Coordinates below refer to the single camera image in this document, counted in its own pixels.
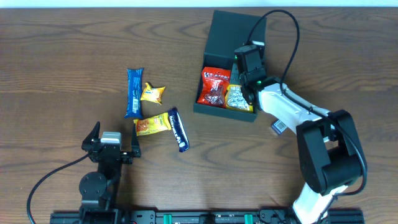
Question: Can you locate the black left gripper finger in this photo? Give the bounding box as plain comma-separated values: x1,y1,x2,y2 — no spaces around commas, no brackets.
82,121,100,144
131,124,141,152

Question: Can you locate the yellow Hacks candy bag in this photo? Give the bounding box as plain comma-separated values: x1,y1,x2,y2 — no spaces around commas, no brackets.
225,84,253,113

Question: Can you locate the red Hacks candy bag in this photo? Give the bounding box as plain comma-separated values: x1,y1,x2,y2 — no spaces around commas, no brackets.
197,67,231,108

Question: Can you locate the dark blue Cadbury chocolate bar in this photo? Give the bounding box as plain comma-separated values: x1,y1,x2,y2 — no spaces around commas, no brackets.
168,108,189,152

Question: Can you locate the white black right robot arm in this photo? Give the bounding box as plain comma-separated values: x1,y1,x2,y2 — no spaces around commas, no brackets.
233,44,368,223

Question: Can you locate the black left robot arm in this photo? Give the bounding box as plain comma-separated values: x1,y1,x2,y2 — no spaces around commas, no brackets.
78,122,141,224

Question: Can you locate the dark green open box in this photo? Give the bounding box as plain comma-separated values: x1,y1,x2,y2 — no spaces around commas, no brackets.
193,10,266,122

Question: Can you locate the yellow orange snack packet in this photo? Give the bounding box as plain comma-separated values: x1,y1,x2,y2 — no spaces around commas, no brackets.
134,113,172,136

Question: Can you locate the small yellow candy packet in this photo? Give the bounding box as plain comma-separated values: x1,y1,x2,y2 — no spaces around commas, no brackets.
141,82,165,105

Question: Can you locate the small dark blue box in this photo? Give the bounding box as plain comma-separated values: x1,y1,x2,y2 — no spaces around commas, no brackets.
271,119,288,135

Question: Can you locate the long blue snack bar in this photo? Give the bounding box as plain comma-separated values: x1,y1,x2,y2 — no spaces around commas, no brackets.
124,68,144,119

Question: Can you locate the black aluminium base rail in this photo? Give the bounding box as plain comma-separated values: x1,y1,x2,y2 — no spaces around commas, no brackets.
49,208,365,224

